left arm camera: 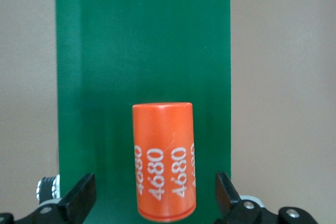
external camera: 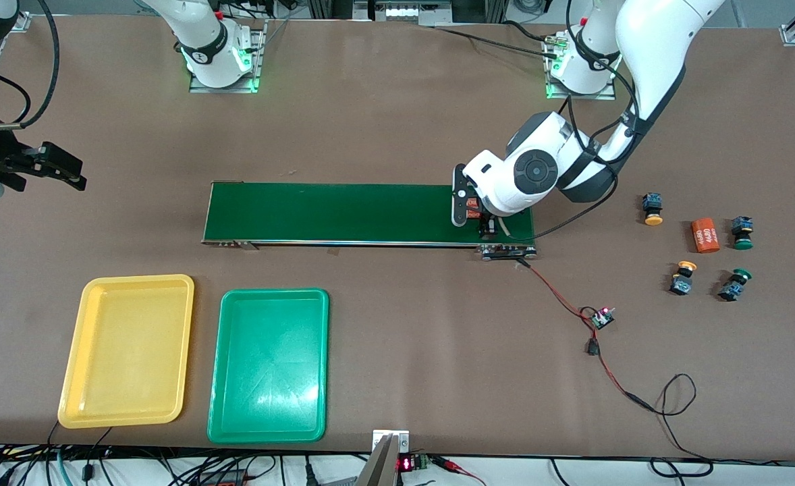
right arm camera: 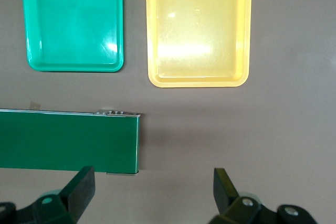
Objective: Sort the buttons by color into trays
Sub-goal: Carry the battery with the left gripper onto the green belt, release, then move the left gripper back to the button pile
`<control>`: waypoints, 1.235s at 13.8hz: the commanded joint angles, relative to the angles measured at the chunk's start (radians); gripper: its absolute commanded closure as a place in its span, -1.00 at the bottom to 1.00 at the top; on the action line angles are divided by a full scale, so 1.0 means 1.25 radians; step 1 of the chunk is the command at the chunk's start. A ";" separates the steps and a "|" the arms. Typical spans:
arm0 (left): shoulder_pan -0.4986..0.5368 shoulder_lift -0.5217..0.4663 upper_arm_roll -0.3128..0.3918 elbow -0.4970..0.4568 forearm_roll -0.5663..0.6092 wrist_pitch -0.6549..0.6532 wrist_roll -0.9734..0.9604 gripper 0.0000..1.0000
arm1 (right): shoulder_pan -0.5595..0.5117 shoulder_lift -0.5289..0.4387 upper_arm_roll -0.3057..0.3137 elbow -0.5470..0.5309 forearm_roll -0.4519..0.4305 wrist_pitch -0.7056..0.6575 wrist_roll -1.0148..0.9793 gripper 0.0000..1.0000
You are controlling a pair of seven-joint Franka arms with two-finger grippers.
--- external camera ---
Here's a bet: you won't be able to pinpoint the aluminium rack behind table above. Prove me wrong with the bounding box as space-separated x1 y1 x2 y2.
303 0 510 28

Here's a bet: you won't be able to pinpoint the green conveyor belt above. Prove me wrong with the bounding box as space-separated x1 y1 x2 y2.
201 181 539 262

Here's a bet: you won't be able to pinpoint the black cable to arm base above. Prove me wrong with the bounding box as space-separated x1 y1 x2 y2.
430 19 564 60

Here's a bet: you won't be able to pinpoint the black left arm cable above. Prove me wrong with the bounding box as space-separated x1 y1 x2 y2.
531 0 641 238

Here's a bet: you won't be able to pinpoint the green mushroom push button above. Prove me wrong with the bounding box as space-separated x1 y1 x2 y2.
732 216 755 251
718 268 753 302

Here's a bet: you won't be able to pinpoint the tangled cables below table edge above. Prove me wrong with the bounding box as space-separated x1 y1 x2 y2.
0 442 795 486

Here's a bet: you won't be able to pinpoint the silver camera mount bracket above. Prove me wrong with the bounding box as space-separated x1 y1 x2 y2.
356 429 412 486

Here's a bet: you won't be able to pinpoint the thin black looped cable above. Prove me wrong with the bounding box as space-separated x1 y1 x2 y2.
651 373 715 479

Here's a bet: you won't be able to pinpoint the yellow mushroom push button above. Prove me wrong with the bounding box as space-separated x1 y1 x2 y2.
642 192 665 226
669 261 698 296

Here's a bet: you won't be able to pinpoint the red black power wire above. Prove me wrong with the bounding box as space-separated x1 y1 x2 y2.
514 259 656 412

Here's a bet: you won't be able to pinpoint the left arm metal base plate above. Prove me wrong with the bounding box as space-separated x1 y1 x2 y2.
545 34 618 101

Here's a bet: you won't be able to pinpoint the red alligator clip lead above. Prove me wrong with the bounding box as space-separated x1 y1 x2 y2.
435 458 486 486

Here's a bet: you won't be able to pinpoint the green plastic tray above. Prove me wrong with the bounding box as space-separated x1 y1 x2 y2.
207 288 330 445

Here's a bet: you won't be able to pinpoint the yellow plastic tray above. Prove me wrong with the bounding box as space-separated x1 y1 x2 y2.
57 274 195 429

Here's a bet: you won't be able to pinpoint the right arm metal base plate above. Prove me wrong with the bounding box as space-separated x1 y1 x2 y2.
190 19 267 94

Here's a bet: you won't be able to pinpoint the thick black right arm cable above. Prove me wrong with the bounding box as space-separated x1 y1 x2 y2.
0 0 59 130

